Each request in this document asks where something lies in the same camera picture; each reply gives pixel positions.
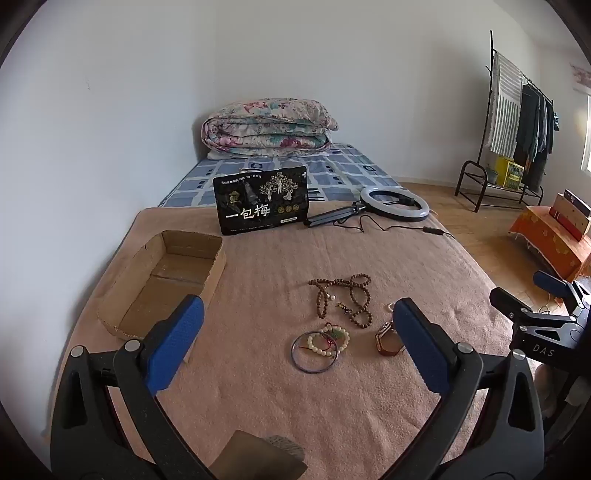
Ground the white ring light with tripod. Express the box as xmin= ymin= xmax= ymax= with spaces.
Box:
xmin=302 ymin=185 xmax=431 ymax=228

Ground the white bead bracelet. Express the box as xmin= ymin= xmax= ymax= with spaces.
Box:
xmin=307 ymin=332 xmax=342 ymax=357

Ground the brown flat object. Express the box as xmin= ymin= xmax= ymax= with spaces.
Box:
xmin=221 ymin=429 xmax=309 ymax=480

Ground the green jade pendant red cord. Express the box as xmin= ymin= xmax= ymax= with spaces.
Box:
xmin=299 ymin=323 xmax=352 ymax=358

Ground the black ring light cable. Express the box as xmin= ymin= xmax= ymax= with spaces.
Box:
xmin=342 ymin=215 xmax=455 ymax=238

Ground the folded floral quilt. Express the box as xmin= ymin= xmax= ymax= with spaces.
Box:
xmin=202 ymin=98 xmax=339 ymax=155

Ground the thin blue bangle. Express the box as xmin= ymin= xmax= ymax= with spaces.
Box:
xmin=291 ymin=330 xmax=341 ymax=374

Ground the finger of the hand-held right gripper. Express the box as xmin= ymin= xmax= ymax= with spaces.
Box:
xmin=489 ymin=287 xmax=539 ymax=325
xmin=532 ymin=271 xmax=578 ymax=302

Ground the dark purple box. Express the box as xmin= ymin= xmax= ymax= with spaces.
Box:
xmin=564 ymin=189 xmax=591 ymax=215

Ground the black metal clothes rack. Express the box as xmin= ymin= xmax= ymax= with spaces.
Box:
xmin=455 ymin=30 xmax=555 ymax=213

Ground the yellow box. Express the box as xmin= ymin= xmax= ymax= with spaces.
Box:
xmin=495 ymin=157 xmax=525 ymax=190

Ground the wall poster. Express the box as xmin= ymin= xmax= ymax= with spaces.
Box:
xmin=570 ymin=62 xmax=591 ymax=90

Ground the tan cardboard carton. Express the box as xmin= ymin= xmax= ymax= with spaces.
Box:
xmin=549 ymin=193 xmax=591 ymax=241

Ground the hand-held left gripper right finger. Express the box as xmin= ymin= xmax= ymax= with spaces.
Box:
xmin=392 ymin=296 xmax=546 ymax=480

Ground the blue hanging garment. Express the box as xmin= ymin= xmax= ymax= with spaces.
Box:
xmin=538 ymin=95 xmax=561 ymax=155

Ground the brown wooden bead necklace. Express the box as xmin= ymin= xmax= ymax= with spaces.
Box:
xmin=308 ymin=274 xmax=374 ymax=329

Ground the blue checked bed sheet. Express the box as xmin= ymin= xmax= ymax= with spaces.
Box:
xmin=158 ymin=143 xmax=407 ymax=208

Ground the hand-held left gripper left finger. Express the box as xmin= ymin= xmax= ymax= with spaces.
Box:
xmin=50 ymin=294 xmax=218 ymax=480

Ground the grey striped towel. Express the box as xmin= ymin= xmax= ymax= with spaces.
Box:
xmin=487 ymin=52 xmax=525 ymax=158

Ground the black snack bag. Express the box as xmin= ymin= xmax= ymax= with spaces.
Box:
xmin=213 ymin=166 xmax=309 ymax=236

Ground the red strap wristwatch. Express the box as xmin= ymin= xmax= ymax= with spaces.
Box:
xmin=375 ymin=301 xmax=408 ymax=357

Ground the cardboard box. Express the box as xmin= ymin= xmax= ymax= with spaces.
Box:
xmin=96 ymin=231 xmax=228 ymax=365

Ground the window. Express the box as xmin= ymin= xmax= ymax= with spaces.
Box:
xmin=583 ymin=95 xmax=591 ymax=174

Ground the dark hanging garment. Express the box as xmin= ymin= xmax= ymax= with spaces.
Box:
xmin=515 ymin=83 xmax=546 ymax=192

